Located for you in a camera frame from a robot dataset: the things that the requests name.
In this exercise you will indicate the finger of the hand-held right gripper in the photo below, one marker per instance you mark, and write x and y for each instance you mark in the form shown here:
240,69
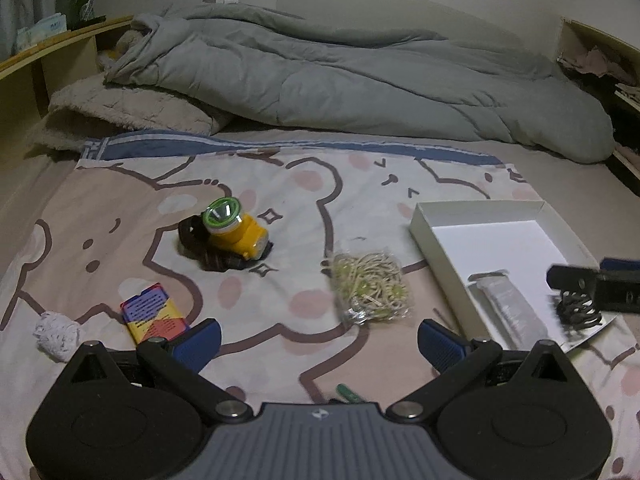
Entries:
575,277
622,264

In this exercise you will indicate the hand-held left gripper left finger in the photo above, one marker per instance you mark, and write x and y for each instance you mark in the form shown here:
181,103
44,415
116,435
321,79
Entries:
201,346

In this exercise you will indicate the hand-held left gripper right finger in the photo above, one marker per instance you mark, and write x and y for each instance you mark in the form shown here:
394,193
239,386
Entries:
440,346

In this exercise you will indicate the white cardboard box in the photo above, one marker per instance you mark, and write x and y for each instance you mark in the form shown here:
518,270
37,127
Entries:
500,240

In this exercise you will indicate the bag of rubber bands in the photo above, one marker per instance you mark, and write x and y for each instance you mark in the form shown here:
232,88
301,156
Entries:
372,285

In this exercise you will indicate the white lace roll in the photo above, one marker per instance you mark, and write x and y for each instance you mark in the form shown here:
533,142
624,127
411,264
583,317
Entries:
57,335

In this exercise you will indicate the small colourful patterned box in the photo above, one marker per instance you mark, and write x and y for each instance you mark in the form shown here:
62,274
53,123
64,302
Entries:
152,315

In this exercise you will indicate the grey squeeze tube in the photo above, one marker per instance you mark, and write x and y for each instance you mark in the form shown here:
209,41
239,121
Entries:
510,305

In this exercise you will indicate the small green pen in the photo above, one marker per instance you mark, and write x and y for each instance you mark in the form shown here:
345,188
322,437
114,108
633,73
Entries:
347,393

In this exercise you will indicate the printed bear blanket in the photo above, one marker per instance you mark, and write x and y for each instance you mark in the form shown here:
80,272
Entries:
125,220

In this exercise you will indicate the pink crumpled cloth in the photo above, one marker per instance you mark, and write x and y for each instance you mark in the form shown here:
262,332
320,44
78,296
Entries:
595,62

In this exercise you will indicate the wooden side shelf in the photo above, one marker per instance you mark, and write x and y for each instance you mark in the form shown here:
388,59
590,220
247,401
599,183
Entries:
600,40

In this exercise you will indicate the beige bed sheet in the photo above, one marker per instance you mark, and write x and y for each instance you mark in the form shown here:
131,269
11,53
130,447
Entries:
30,180

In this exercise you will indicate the beige fluffy pillow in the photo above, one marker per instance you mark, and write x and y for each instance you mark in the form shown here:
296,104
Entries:
140,110

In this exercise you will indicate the grey duvet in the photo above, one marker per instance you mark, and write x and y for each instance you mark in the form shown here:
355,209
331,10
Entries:
325,80

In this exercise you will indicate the beige plush toy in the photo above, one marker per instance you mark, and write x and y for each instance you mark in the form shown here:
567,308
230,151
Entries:
107,57

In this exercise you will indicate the wooden headboard shelf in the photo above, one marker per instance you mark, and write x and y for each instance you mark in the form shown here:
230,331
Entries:
65,60

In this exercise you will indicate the tissue pack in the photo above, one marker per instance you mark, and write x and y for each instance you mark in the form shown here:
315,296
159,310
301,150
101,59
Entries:
42,30

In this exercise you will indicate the green glass bottle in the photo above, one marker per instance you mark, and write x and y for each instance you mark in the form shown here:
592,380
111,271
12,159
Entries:
84,2

